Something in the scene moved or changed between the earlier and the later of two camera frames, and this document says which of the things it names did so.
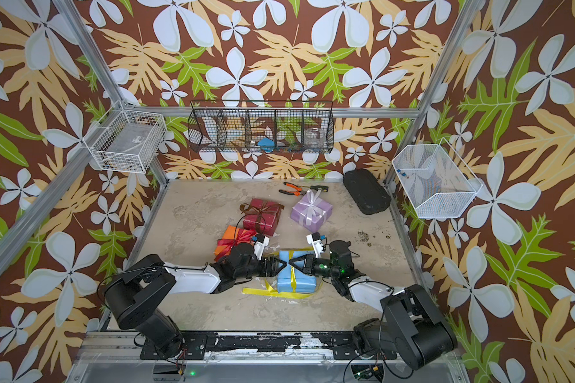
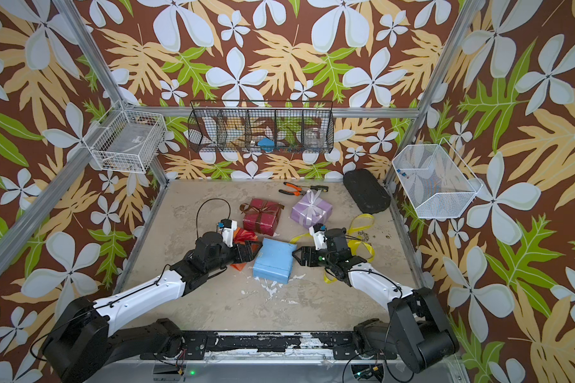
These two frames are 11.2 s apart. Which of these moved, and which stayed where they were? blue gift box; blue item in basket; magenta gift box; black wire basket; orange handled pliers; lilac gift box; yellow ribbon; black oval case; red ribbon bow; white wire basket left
Moved: blue gift box; yellow ribbon
Stayed: magenta gift box; white wire basket left; orange handled pliers; black wire basket; lilac gift box; red ribbon bow; black oval case; blue item in basket
